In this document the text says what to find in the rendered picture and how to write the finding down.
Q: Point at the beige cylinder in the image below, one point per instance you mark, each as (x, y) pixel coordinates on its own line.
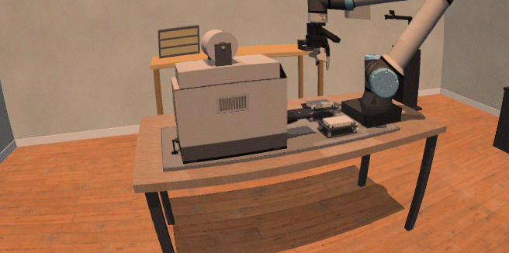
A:
(215, 37)

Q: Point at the beige flat base plate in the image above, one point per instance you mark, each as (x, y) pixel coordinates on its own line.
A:
(302, 136)

